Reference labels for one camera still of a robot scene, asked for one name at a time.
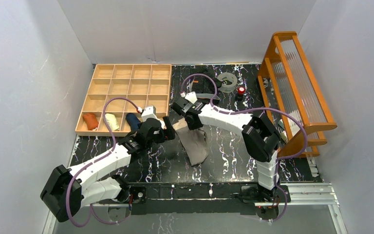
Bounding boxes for grey beige underwear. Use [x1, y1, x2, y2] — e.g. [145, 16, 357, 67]
[173, 118, 209, 166]

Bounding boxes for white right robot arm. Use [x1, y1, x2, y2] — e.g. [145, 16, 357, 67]
[171, 97, 280, 201]

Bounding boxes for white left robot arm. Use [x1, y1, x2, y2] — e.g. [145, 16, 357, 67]
[40, 116, 175, 222]

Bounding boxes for rolled blue underwear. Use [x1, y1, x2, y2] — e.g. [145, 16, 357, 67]
[126, 113, 141, 131]

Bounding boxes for black striped underwear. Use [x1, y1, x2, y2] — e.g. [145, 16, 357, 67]
[188, 66, 223, 104]

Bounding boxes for rolled cream underwear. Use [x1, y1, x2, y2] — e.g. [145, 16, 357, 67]
[105, 113, 120, 131]

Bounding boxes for clear tape roll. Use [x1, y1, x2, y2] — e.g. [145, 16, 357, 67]
[217, 72, 238, 93]

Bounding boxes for rolled orange underwear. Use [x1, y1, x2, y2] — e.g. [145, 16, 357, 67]
[82, 113, 99, 131]

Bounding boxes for wooden compartment tray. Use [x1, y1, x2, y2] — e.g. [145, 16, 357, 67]
[75, 64, 172, 137]

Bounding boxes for red small cap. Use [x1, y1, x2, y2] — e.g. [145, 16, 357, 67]
[237, 87, 245, 96]

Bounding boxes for orange wooden rack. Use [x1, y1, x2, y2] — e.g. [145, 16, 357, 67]
[257, 31, 337, 157]

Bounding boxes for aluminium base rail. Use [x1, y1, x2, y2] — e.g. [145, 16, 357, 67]
[41, 182, 349, 234]

